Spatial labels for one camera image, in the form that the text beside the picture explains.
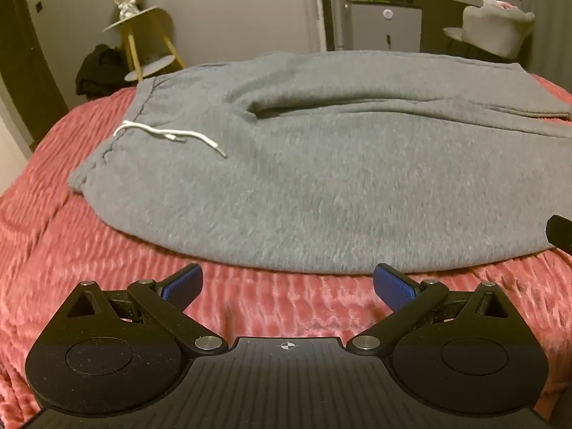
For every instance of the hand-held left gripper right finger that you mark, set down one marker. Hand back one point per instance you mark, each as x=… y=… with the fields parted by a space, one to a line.
x=395 y=283

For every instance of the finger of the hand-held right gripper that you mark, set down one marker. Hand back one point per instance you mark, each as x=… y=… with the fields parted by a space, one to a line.
x=561 y=231

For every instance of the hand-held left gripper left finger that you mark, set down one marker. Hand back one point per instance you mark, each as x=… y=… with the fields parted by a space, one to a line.
x=181 y=283

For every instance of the grey sweat pants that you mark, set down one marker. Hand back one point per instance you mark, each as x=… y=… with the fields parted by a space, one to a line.
x=313 y=165

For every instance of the pink ribbed blanket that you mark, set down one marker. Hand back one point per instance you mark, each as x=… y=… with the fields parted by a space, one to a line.
x=44 y=232

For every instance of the white fuzzy chair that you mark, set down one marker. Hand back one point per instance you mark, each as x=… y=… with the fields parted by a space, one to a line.
x=491 y=29

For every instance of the black bag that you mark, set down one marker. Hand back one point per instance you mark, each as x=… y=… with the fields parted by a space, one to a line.
x=100 y=71

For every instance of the pink cloth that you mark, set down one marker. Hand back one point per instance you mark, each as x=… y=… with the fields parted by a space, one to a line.
x=501 y=4

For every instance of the yellow-legged round side table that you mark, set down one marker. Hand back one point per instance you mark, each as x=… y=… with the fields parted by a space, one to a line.
x=132 y=49

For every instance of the small grey cabinet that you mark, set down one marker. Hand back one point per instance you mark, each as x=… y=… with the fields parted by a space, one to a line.
x=380 y=29

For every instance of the dark brown door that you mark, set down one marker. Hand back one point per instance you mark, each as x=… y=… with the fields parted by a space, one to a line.
x=22 y=53

